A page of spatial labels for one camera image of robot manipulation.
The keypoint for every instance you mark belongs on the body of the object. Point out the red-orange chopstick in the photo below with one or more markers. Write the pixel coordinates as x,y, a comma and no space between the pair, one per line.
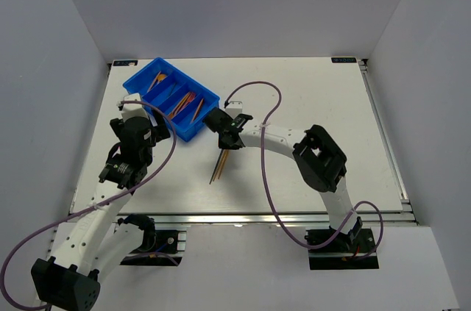
197,110

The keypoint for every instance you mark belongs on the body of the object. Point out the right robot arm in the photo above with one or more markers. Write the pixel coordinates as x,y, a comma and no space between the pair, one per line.
320,161

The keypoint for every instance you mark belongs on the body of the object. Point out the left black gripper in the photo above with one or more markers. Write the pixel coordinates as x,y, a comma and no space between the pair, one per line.
160,132

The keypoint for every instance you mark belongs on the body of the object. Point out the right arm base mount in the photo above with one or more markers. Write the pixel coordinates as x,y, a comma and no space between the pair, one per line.
339,256

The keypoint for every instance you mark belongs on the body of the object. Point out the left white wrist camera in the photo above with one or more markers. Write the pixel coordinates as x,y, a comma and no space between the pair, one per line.
132,105

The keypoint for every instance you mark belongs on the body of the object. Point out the right table logo sticker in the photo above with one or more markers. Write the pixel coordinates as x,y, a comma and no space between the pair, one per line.
343,60

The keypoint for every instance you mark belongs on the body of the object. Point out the blue divided plastic tray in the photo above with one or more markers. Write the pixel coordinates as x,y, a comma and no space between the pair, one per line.
168,93

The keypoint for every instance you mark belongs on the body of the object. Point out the dark green chopstick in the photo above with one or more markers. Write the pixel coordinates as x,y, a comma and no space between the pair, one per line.
212,175

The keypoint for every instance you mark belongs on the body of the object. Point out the orange spoon large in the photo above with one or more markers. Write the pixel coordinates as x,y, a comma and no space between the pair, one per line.
154,81

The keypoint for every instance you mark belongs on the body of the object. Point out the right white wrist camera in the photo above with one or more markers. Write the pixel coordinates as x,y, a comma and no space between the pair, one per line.
233,108

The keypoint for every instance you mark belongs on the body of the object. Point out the orange fork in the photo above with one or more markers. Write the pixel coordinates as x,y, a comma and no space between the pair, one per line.
184,102
178,106

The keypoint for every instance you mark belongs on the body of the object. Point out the red-orange plastic fork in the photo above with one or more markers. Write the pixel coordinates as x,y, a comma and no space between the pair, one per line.
190,98

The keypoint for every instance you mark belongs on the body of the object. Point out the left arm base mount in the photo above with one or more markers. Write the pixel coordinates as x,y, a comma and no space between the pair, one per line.
161,246

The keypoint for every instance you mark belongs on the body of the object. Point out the orange chopstick crossing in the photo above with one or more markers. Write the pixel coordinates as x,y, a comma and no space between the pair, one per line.
218,164

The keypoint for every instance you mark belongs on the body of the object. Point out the orange spoon small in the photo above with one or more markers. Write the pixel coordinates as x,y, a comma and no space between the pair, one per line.
160,78

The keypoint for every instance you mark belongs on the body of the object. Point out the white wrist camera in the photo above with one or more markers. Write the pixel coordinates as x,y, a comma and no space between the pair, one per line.
132,105
233,108

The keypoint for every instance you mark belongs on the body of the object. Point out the orange chopstick long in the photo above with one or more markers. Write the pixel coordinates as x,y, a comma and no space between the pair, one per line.
223,164

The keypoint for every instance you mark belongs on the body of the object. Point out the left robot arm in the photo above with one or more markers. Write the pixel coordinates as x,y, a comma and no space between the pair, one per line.
71,278

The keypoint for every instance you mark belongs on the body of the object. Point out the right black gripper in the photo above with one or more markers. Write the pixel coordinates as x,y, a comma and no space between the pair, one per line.
222,145

